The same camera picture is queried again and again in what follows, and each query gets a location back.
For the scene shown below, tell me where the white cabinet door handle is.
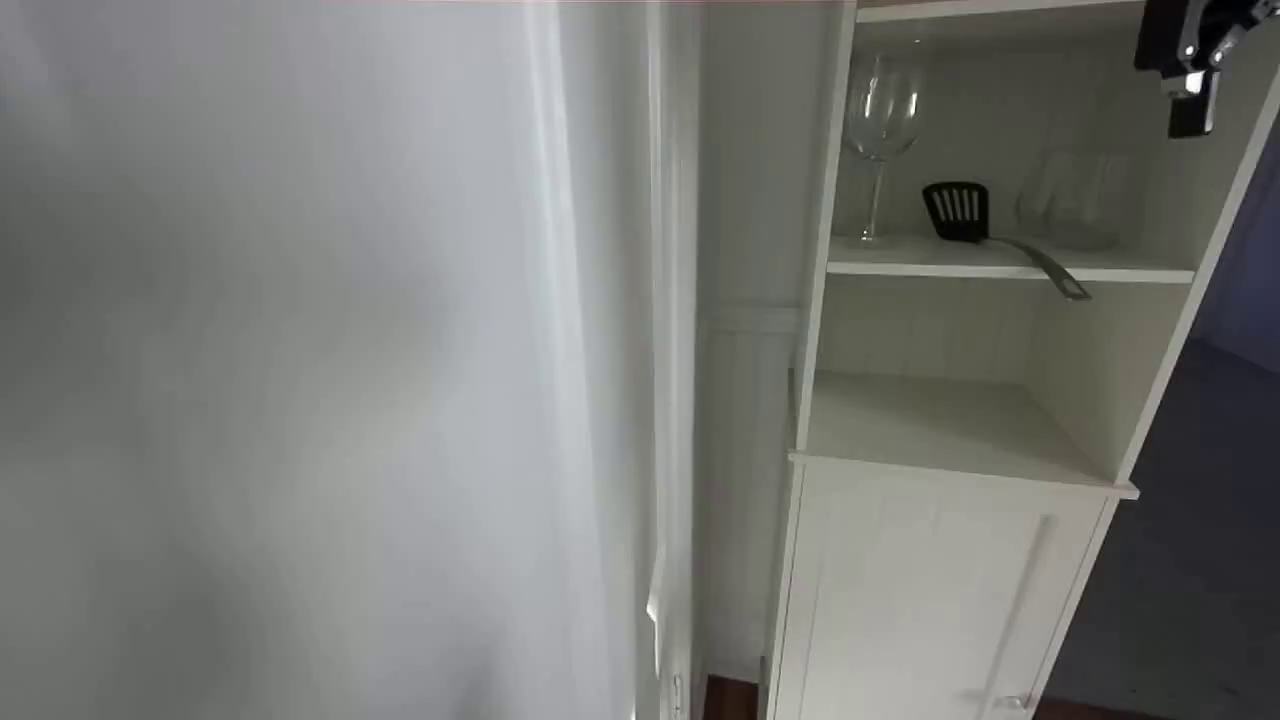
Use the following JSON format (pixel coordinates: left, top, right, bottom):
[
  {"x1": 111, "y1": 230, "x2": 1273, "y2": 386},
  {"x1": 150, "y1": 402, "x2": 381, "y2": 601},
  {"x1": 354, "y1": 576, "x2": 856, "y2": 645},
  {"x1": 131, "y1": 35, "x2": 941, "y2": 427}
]
[{"x1": 975, "y1": 512, "x2": 1062, "y2": 711}]

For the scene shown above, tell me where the clear wine glass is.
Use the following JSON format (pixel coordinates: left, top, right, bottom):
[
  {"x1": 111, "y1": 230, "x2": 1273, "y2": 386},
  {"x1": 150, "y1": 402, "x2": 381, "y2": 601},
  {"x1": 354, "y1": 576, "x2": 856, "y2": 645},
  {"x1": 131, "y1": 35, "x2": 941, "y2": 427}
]
[{"x1": 838, "y1": 46, "x2": 931, "y2": 253}]

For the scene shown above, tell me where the white shelf cabinet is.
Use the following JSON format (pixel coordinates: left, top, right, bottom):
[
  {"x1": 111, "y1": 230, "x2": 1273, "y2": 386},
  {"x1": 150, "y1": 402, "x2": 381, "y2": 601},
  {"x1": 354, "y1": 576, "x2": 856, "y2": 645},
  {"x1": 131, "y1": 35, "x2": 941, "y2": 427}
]
[{"x1": 762, "y1": 0, "x2": 1280, "y2": 720}]

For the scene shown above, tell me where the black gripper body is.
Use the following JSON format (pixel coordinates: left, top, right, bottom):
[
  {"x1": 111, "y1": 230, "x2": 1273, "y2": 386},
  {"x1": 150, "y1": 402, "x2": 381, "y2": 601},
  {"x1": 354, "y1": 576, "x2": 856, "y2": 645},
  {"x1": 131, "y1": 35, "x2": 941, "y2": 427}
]
[{"x1": 1133, "y1": 0, "x2": 1262, "y2": 81}]

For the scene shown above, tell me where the black spatula with metal handle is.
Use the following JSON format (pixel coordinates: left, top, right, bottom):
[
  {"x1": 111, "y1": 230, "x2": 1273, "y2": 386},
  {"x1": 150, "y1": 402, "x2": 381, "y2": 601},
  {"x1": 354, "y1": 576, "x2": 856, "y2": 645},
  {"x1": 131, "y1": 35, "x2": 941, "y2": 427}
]
[{"x1": 919, "y1": 179, "x2": 1097, "y2": 304}]

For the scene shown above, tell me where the white cabinet door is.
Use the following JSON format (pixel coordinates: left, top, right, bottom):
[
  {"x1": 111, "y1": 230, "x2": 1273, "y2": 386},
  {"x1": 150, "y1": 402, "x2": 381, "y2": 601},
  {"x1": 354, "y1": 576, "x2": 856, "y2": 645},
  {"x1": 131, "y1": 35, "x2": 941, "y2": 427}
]
[{"x1": 784, "y1": 466, "x2": 1120, "y2": 720}]

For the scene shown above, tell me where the clear glass tumbler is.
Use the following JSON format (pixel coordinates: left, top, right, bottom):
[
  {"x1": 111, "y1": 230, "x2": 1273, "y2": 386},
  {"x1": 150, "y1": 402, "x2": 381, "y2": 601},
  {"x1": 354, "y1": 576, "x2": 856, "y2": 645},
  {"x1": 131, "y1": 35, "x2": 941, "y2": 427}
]
[{"x1": 1015, "y1": 148, "x2": 1136, "y2": 257}]

